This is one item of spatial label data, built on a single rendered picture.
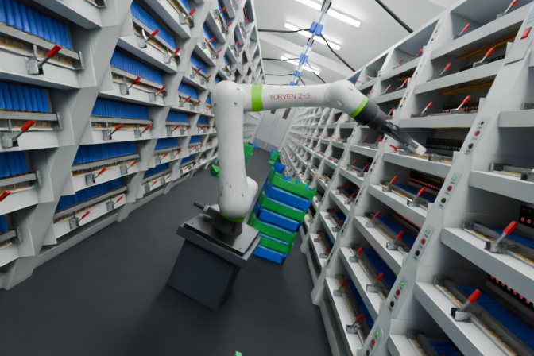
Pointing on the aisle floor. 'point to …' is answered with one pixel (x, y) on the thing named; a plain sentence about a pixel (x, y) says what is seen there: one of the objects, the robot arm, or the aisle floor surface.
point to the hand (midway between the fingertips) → (415, 147)
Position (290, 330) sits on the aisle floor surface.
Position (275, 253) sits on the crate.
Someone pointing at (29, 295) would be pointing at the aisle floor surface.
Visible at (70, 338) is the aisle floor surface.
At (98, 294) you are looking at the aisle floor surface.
